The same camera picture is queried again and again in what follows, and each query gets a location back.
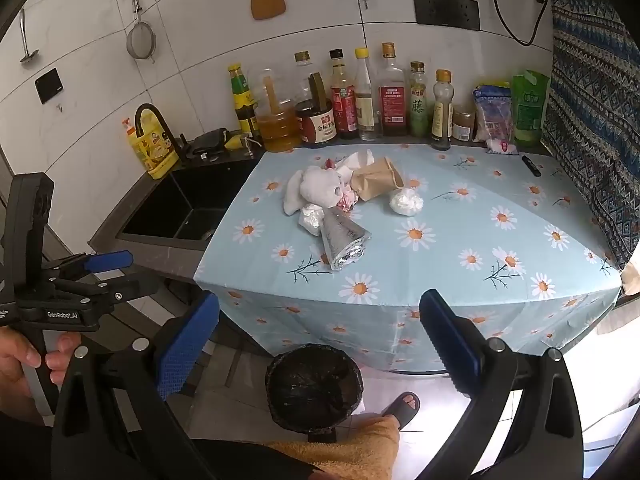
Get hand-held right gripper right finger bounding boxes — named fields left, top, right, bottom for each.
left=418, top=288, right=587, bottom=480

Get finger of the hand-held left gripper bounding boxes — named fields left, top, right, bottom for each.
left=42, top=251, right=135, bottom=282
left=52, top=274, right=161, bottom=314

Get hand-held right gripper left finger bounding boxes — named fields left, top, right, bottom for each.
left=50, top=290, right=221, bottom=480

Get black trash bin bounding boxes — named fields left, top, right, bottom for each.
left=265, top=343, right=364, bottom=444

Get silver foil snack bag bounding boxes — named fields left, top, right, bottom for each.
left=319, top=208, right=372, bottom=272

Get small clear plastic wad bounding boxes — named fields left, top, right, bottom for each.
left=298, top=204, right=329, bottom=236

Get brown paper bag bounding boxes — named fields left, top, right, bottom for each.
left=349, top=156, right=405, bottom=202

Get white paper towel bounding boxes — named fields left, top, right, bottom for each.
left=283, top=164, right=346, bottom=217

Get person's left hand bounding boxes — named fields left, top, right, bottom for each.
left=0, top=329, right=84, bottom=426

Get person's foot in sandal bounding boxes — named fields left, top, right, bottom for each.
left=381, top=391, right=421, bottom=431

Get black sink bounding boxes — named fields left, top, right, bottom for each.
left=115, top=159, right=262, bottom=254

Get yellow dish soap bottle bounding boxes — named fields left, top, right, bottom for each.
left=121, top=109, right=180, bottom=180

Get black faucet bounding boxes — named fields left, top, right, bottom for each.
left=134, top=103, right=189, bottom=164

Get person's yellow shorts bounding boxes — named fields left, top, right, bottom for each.
left=264, top=414, right=402, bottom=480

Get dark cloth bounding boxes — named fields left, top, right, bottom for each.
left=187, top=128, right=229, bottom=161

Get metal ladle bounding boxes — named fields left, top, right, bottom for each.
left=18, top=8, right=40, bottom=66

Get green bottle with yellow cap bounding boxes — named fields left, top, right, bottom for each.
left=227, top=63, right=261, bottom=141

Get metal mesh strainer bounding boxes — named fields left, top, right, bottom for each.
left=125, top=0, right=159, bottom=64

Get clear cooking oil jug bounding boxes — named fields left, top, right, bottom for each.
left=247, top=67, right=304, bottom=154

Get small glass jar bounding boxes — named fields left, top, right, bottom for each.
left=452, top=107, right=476, bottom=143

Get orange cap clear bottle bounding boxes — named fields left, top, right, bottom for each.
left=430, top=69, right=455, bottom=151

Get blue and white plastic packet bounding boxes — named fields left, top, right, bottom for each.
left=472, top=82, right=516, bottom=144

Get green label oil bottle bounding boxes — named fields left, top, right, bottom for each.
left=408, top=61, right=434, bottom=138

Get soy sauce jug gold cap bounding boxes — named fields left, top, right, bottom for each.
left=292, top=50, right=337, bottom=149

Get clear bottle large red label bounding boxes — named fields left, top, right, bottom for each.
left=377, top=42, right=409, bottom=137

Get green pouch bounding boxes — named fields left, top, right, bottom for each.
left=510, top=69, right=551, bottom=146

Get black cap red label bottle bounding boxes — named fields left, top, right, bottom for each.
left=328, top=48, right=360, bottom=140

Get patterned curtain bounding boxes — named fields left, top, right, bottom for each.
left=542, top=0, right=640, bottom=272

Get black power outlet strip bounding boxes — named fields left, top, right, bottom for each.
left=412, top=0, right=481, bottom=32

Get black wall box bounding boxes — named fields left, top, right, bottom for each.
left=34, top=67, right=65, bottom=106

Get black power cable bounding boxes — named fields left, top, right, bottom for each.
left=487, top=0, right=551, bottom=47

